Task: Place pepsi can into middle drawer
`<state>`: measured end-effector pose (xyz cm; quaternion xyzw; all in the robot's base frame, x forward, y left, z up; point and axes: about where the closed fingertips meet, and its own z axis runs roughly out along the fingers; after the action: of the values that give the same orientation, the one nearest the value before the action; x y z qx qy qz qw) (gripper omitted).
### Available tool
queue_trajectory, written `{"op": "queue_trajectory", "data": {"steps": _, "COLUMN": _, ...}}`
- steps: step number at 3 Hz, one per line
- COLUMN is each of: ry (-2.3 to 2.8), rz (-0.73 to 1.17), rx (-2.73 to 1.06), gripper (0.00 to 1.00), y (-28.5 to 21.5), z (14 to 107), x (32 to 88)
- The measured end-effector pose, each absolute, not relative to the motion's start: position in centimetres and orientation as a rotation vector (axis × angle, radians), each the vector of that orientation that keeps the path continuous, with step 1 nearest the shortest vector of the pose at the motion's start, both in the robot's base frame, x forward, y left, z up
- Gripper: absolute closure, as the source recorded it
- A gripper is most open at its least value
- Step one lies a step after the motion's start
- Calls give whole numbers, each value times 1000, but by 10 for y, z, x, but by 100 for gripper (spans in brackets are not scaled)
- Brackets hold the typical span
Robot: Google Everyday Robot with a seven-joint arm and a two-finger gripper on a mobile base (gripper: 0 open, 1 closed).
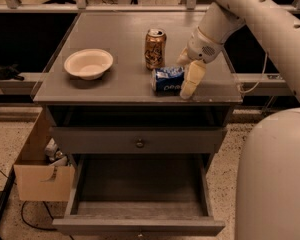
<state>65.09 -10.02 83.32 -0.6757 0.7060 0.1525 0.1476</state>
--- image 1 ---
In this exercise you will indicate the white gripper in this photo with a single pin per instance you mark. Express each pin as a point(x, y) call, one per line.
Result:
point(200, 49)

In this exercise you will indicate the blue pepsi can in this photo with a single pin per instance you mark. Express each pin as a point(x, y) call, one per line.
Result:
point(167, 78)

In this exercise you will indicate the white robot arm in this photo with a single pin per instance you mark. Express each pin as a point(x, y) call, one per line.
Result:
point(268, 181)

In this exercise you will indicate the gold soda can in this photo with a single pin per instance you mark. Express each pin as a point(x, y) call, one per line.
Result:
point(155, 42)

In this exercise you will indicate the grey drawer cabinet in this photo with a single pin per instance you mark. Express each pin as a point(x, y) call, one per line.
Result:
point(123, 97)

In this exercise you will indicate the grey upper drawer with knob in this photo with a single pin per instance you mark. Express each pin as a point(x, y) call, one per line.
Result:
point(86, 140)

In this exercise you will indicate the open grey bottom drawer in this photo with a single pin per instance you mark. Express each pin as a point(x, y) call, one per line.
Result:
point(141, 195)

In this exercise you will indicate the white paper bowl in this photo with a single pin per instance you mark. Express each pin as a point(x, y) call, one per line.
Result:
point(88, 64)

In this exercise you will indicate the white trash in box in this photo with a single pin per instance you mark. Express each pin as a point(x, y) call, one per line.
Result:
point(54, 155)

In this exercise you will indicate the cardboard box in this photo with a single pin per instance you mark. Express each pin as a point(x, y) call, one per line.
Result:
point(37, 180)

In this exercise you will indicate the black cloth on ledge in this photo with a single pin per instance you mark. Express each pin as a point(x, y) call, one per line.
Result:
point(8, 72)

